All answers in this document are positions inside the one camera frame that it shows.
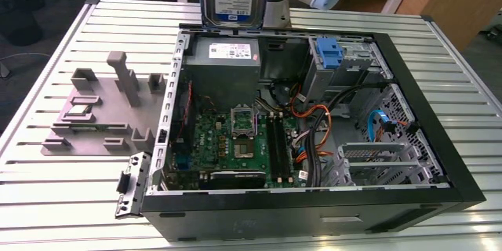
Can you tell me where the black graphics card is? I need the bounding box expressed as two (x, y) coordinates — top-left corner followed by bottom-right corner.
(198, 170), (267, 190)

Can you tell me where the green motherboard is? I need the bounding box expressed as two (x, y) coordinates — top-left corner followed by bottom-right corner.
(164, 105), (311, 190)

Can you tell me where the CPU socket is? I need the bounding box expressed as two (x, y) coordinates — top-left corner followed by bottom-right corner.
(232, 142), (258, 159)

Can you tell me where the gray parts rack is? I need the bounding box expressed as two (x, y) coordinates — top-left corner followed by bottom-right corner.
(40, 51), (170, 157)

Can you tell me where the blue wire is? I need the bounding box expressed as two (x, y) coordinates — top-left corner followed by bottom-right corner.
(369, 109), (393, 143)

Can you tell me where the blue drive latch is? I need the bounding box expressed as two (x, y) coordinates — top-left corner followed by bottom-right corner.
(316, 38), (344, 69)

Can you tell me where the black RAM slot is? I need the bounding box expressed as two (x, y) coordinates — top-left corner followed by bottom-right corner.
(275, 112), (294, 183)
(266, 112), (283, 183)

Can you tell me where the green RAM stick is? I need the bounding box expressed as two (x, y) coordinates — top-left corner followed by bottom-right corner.
(57, 126), (109, 132)

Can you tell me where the metal socket cover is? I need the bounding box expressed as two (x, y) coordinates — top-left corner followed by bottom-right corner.
(230, 104), (258, 140)

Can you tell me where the black chair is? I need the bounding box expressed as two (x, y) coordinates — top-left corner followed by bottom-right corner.
(0, 0), (47, 48)

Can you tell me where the orange wire bundle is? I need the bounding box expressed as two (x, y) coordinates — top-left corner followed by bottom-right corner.
(290, 82), (334, 158)

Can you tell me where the metal disk bay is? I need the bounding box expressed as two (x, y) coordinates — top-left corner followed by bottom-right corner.
(336, 142), (445, 187)

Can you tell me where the orange power wire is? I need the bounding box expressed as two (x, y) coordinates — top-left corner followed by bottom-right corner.
(382, 120), (417, 134)

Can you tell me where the black PC case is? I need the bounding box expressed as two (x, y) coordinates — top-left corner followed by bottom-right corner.
(115, 22), (487, 242)

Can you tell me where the gray power supply unit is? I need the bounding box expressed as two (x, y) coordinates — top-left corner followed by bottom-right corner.
(183, 36), (262, 111)

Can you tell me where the metal drive cage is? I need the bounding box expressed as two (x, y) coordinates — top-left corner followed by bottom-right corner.
(303, 38), (393, 102)

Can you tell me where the silver CPU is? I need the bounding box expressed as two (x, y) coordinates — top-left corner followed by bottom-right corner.
(65, 105), (93, 116)

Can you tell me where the black cable bundle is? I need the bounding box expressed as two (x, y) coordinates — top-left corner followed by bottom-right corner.
(306, 82), (395, 188)

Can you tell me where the metal case latch bracket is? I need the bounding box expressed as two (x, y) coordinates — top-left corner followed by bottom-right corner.
(115, 150), (154, 219)

